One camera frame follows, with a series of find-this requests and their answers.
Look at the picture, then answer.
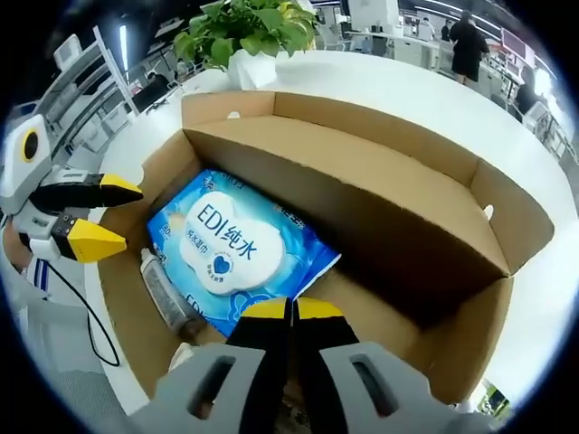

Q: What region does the white pump bottle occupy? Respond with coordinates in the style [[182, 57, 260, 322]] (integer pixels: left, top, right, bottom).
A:
[[138, 246, 204, 338]]

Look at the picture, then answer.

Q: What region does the brown cardboard shoe box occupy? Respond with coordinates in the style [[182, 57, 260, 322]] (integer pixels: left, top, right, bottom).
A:
[[97, 90, 556, 408]]

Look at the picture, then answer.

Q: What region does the green silver soft pouch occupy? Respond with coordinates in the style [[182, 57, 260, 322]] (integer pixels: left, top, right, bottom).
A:
[[470, 377, 512, 415]]

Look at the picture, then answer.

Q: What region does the black office chair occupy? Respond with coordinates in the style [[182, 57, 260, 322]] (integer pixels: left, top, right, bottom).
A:
[[133, 74, 173, 112]]

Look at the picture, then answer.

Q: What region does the potted green plant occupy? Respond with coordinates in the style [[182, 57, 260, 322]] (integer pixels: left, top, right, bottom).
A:
[[174, 0, 320, 90]]

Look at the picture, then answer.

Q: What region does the blue wet wipes pack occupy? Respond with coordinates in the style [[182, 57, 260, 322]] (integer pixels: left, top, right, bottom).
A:
[[145, 169, 343, 339]]

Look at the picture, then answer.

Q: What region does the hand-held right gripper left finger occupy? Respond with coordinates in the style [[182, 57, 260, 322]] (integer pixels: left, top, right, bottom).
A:
[[130, 297, 293, 434]]

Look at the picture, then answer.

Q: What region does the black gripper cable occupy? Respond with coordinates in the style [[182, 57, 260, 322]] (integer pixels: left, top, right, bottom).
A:
[[44, 261, 122, 368]]

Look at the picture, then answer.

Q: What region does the wall monitor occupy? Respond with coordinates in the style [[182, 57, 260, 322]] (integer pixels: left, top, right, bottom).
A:
[[499, 29, 535, 60]]

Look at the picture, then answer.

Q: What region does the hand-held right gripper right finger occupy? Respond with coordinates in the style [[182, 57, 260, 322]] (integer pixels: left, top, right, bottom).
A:
[[292, 296, 494, 434]]

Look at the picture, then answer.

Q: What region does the person's left hand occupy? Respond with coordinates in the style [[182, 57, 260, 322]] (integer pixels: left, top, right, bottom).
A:
[[5, 223, 35, 272]]

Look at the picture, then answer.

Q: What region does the white shelving rack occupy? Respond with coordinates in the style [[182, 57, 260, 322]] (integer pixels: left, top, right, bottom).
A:
[[13, 24, 141, 150]]

